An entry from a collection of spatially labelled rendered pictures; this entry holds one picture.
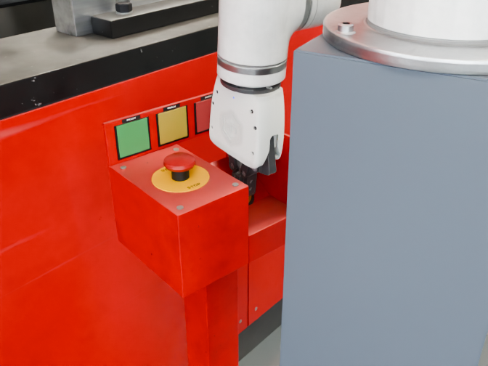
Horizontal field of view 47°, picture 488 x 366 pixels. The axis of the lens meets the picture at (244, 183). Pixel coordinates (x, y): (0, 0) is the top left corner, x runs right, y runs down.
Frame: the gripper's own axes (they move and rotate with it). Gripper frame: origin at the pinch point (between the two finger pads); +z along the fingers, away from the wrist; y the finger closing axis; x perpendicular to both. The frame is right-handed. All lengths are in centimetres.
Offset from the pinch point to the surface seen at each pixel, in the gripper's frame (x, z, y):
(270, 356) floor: 30, 76, -18
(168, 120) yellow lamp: -5.9, -7.3, -9.5
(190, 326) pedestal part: -8.2, 23.9, -1.0
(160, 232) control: -15.1, 0.0, 2.3
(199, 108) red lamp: -0.7, -7.6, -9.5
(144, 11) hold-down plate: 6.1, -13.6, -34.5
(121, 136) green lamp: -13.1, -7.0, -9.5
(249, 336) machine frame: 27, 71, -23
